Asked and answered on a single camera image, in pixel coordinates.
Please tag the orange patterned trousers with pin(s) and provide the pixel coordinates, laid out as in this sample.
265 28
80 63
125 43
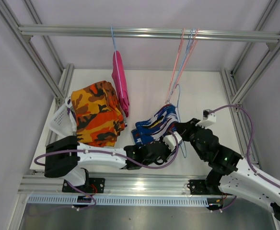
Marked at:
99 117

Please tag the pink hanger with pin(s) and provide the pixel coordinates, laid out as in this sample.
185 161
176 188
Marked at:
175 64
191 50

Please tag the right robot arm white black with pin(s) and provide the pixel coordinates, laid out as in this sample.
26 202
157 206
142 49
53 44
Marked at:
231 173

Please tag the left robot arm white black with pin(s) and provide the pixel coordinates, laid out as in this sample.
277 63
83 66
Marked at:
67 157

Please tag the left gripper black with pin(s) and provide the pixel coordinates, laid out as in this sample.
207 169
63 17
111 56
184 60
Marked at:
168 153

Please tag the right aluminium frame post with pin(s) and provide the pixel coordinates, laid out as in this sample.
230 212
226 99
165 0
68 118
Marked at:
235 95

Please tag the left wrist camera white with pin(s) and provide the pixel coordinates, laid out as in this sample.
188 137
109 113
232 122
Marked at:
172 140

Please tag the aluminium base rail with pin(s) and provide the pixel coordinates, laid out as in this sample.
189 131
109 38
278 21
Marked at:
120 184

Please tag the pink trousers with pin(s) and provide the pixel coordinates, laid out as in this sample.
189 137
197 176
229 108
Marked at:
119 78

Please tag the aluminium frame post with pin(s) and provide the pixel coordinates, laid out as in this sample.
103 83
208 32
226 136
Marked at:
235 95
59 91

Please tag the white plastic basket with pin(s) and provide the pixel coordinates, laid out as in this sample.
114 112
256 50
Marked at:
61 124

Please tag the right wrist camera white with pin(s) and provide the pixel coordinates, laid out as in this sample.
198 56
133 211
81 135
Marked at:
209 119

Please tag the purple grey patterned trousers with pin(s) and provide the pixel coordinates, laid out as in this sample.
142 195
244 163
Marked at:
70 110

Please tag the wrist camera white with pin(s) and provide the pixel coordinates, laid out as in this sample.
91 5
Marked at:
209 119
172 140

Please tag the blue white patterned trousers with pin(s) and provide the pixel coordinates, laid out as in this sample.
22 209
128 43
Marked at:
156 127

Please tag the aluminium hanging rail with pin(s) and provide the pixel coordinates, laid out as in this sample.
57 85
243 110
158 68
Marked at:
125 32

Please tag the left aluminium frame post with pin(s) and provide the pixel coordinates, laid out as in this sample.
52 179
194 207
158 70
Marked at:
59 91

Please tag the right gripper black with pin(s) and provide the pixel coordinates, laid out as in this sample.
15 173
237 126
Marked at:
184 128

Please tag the slotted cable duct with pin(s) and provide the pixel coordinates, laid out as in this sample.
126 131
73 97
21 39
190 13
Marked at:
104 200

